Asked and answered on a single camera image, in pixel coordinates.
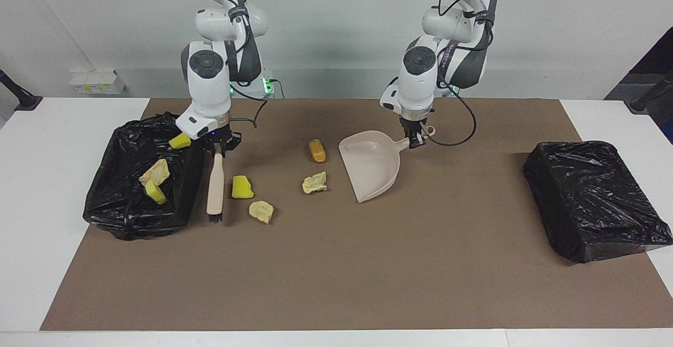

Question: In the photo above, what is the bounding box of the beige hand brush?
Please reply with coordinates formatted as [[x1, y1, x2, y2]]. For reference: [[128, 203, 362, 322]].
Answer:
[[206, 151, 226, 224]]

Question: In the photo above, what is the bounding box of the beige plastic dustpan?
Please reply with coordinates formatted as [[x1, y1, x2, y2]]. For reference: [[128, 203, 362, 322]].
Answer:
[[338, 125, 436, 203]]

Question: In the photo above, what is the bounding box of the beige foam chunk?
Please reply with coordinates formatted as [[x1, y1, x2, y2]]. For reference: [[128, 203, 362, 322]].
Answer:
[[302, 171, 328, 195], [249, 200, 275, 225], [139, 158, 170, 187]]

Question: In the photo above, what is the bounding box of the notched yellow sponge piece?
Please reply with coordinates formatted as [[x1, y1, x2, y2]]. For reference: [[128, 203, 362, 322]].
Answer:
[[145, 179, 168, 205]]

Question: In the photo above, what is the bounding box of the black bag lined bin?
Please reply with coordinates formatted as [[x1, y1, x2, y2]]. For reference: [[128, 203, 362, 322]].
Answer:
[[83, 111, 208, 241], [523, 140, 673, 263]]

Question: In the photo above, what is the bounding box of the brown table mat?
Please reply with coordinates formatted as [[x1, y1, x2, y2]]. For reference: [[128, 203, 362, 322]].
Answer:
[[40, 98, 673, 331]]

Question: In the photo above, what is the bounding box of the black stand base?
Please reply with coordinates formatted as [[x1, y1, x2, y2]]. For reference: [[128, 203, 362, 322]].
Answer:
[[0, 69, 43, 111], [625, 70, 673, 115]]

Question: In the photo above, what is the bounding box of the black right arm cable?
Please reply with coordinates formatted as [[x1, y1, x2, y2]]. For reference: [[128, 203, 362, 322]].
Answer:
[[187, 0, 270, 129]]

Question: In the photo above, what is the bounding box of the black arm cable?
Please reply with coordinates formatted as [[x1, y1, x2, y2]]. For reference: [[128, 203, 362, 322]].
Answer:
[[426, 0, 497, 147], [187, 0, 270, 129]]

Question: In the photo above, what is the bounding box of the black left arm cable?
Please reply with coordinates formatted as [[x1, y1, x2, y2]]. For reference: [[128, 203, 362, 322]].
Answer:
[[426, 0, 497, 147]]

